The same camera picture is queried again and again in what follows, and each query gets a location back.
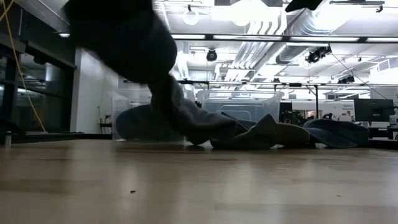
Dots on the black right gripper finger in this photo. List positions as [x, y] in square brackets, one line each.
[306, 4]

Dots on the slate blue cap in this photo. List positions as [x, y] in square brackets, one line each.
[186, 118]

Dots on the dark grey cap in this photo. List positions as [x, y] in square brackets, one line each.
[248, 124]

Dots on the blue denim cap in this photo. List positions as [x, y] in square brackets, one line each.
[339, 133]

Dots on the grey cap pale underbrim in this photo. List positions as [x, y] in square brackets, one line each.
[264, 133]

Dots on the ceiling light bar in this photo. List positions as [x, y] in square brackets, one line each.
[280, 38]

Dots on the small dark stool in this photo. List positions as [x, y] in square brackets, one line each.
[105, 126]

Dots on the black computer monitor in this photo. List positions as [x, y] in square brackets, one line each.
[373, 110]

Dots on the silver ventilation duct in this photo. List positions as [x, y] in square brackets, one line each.
[304, 28]

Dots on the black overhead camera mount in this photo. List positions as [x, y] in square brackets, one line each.
[317, 54]

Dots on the black ceiling camera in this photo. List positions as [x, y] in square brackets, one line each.
[211, 55]

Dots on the black background rig frame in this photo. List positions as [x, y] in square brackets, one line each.
[248, 83]

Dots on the black aluminium table frame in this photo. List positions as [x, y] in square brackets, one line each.
[62, 137]

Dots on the small metal post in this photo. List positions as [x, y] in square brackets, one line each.
[7, 140]

